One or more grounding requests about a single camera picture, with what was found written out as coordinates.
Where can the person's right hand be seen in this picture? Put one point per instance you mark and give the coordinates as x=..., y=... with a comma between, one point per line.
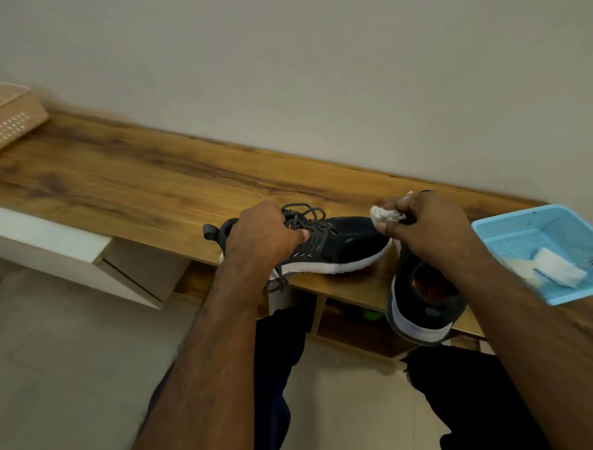
x=431, y=232

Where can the person's right forearm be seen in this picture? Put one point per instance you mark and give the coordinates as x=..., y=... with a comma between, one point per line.
x=533, y=357

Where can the blue plastic basket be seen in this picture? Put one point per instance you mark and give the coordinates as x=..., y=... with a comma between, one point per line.
x=523, y=227

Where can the person's left forearm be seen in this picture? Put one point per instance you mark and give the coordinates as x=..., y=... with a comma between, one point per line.
x=208, y=375

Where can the used wipe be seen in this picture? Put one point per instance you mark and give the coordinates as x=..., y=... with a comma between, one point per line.
x=521, y=271

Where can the beige perforated basket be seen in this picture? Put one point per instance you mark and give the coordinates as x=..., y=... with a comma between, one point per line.
x=18, y=116

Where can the person's left hand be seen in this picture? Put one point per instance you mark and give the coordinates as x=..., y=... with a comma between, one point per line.
x=259, y=241

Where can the white drawer unit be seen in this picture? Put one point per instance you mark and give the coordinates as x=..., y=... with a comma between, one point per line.
x=69, y=250

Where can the wooden table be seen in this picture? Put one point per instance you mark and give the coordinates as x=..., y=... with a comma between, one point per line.
x=139, y=176

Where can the green ball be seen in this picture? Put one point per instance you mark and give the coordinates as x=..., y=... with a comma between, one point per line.
x=372, y=314

